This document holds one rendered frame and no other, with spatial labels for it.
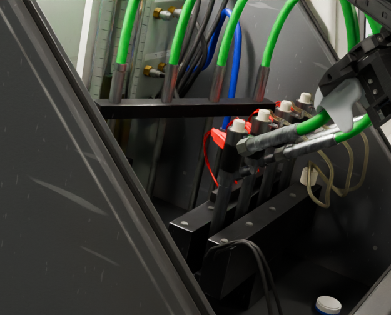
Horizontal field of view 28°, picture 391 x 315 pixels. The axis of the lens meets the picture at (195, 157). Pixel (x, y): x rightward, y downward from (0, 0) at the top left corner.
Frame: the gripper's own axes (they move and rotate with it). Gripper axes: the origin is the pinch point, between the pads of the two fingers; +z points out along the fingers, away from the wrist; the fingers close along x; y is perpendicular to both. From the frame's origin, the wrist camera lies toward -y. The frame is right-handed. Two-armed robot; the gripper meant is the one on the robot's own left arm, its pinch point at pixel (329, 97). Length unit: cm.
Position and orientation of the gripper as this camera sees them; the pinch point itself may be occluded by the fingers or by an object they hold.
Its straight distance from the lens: 89.7
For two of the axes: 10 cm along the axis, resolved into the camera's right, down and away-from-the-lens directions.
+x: 8.6, -2.4, 4.5
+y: 3.7, 9.0, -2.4
